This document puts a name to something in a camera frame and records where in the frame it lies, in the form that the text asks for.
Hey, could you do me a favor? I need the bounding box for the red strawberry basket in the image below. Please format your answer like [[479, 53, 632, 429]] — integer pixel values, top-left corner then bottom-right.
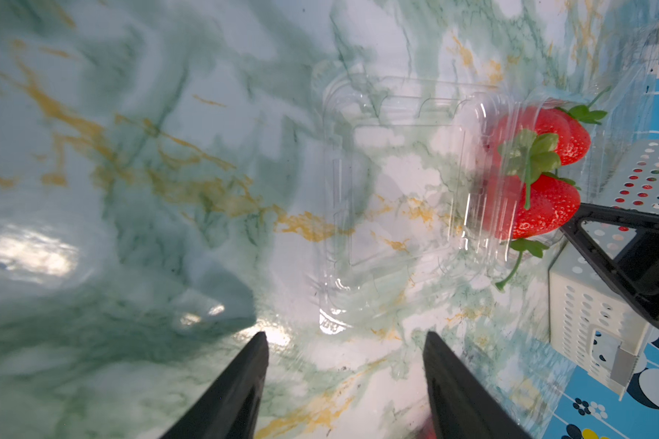
[[483, 173, 581, 290]]

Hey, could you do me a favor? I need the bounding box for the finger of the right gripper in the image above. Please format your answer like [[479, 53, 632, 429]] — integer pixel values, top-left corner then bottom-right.
[[560, 203, 659, 329]]

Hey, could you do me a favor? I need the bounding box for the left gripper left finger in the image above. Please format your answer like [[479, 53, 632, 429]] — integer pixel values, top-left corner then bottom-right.
[[162, 331, 269, 439]]

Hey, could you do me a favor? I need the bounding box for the red strawberry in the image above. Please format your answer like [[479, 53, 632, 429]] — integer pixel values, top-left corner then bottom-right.
[[487, 96, 608, 166]]

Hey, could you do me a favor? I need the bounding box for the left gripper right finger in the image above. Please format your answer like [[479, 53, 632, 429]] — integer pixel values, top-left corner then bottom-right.
[[423, 331, 528, 438]]

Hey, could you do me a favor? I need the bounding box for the white perforated plastic basket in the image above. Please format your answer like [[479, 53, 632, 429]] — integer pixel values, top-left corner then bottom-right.
[[549, 133, 659, 410]]

